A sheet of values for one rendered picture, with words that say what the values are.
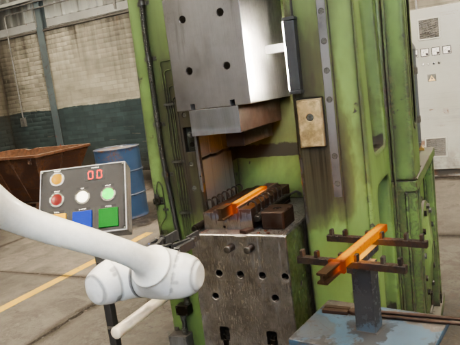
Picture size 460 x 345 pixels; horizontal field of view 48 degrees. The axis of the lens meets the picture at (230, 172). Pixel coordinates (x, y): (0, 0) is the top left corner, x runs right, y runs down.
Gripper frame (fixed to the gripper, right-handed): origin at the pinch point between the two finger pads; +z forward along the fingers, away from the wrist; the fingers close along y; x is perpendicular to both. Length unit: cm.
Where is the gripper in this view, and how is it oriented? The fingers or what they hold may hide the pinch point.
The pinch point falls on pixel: (183, 237)
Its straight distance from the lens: 160.2
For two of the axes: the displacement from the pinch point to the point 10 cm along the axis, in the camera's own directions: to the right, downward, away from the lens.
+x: -1.2, -9.8, -1.6
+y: 9.0, -0.4, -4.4
